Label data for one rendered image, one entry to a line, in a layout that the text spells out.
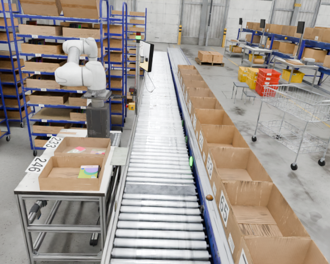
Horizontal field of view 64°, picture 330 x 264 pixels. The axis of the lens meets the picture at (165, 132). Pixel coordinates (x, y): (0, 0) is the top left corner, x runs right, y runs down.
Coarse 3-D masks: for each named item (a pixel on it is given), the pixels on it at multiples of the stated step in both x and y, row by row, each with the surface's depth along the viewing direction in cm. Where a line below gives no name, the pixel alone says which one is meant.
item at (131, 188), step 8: (128, 184) 176; (136, 184) 176; (144, 184) 177; (152, 184) 177; (160, 184) 177; (128, 192) 179; (136, 192) 179; (144, 192) 179; (152, 192) 179; (160, 192) 179; (168, 192) 180; (176, 192) 180; (184, 192) 180; (192, 192) 180
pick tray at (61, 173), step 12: (60, 156) 195; (72, 156) 196; (48, 168) 188; (60, 168) 197; (72, 168) 198; (48, 180) 170; (60, 180) 171; (72, 180) 171; (84, 180) 172; (96, 180) 173
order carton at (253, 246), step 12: (252, 240) 109; (264, 240) 109; (276, 240) 109; (288, 240) 109; (300, 240) 109; (312, 240) 108; (240, 252) 109; (252, 252) 111; (264, 252) 112; (276, 252) 112; (288, 252) 112; (300, 252) 112; (312, 252) 108
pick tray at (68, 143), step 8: (64, 144) 223; (72, 144) 228; (80, 144) 228; (88, 144) 228; (96, 144) 228; (104, 144) 229; (56, 152) 200; (64, 152) 200; (88, 152) 220; (104, 160) 204
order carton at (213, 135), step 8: (200, 128) 214; (208, 128) 217; (216, 128) 217; (224, 128) 218; (232, 128) 218; (208, 136) 220; (216, 136) 220; (224, 136) 220; (232, 136) 220; (240, 136) 202; (208, 144) 220; (216, 144) 221; (224, 144) 222; (232, 144) 222; (240, 144) 201
